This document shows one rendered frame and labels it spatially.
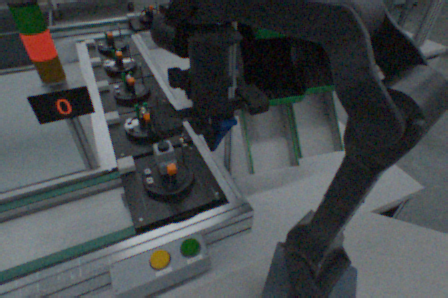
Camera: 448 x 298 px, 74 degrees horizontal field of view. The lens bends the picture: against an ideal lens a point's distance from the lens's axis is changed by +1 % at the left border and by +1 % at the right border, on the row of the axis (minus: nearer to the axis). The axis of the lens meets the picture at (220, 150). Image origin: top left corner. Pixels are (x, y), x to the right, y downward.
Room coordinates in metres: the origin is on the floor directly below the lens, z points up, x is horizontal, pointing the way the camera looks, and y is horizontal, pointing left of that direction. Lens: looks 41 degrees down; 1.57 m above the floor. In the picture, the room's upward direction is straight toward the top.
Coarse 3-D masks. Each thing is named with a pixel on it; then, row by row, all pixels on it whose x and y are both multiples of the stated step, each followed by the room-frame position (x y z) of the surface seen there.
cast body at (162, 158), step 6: (156, 144) 0.57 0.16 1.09; (162, 144) 0.56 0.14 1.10; (168, 144) 0.56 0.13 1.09; (156, 150) 0.55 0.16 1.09; (162, 150) 0.54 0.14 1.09; (168, 150) 0.55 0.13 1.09; (156, 156) 0.54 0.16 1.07; (162, 156) 0.53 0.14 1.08; (168, 156) 0.54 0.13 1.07; (174, 156) 0.55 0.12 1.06; (156, 162) 0.56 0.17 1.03; (162, 162) 0.53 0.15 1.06; (168, 162) 0.53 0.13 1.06; (174, 162) 0.53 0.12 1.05; (162, 168) 0.52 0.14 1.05; (162, 174) 0.52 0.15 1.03
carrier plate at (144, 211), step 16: (192, 144) 0.71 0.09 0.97; (144, 160) 0.63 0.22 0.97; (192, 160) 0.63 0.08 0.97; (128, 176) 0.57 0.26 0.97; (208, 176) 0.57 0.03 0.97; (128, 192) 0.51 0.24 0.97; (144, 192) 0.51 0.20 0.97; (192, 192) 0.51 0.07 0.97; (208, 192) 0.51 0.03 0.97; (144, 208) 0.46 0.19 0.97; (160, 208) 0.46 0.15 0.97; (176, 208) 0.46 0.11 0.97; (192, 208) 0.46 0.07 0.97; (144, 224) 0.41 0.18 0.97; (160, 224) 0.42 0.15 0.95
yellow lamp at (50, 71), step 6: (48, 60) 0.57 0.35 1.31; (54, 60) 0.58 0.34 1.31; (36, 66) 0.56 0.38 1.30; (42, 66) 0.56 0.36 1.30; (48, 66) 0.56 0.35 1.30; (54, 66) 0.57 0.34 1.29; (60, 66) 0.59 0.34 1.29; (42, 72) 0.56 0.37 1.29; (48, 72) 0.56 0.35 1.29; (54, 72) 0.57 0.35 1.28; (60, 72) 0.58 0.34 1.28; (42, 78) 0.56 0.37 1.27; (48, 78) 0.56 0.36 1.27; (54, 78) 0.56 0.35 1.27; (60, 78) 0.57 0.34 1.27
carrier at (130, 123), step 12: (156, 96) 0.83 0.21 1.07; (144, 108) 0.79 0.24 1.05; (108, 120) 0.81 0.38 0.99; (120, 120) 0.83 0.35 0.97; (132, 120) 0.81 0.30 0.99; (144, 120) 0.77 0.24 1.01; (120, 132) 0.77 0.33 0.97; (132, 132) 0.74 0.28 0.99; (144, 132) 0.74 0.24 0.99; (120, 144) 0.71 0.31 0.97; (132, 144) 0.71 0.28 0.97; (144, 144) 0.71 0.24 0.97; (180, 144) 0.71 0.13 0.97; (120, 156) 0.65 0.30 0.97; (132, 156) 0.65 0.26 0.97; (144, 156) 0.66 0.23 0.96
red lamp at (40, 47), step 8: (48, 32) 0.59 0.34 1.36; (24, 40) 0.56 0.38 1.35; (32, 40) 0.56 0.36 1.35; (40, 40) 0.57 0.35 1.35; (48, 40) 0.58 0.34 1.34; (32, 48) 0.56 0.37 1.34; (40, 48) 0.56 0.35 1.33; (48, 48) 0.57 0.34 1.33; (32, 56) 0.56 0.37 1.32; (40, 56) 0.56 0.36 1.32; (48, 56) 0.57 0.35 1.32
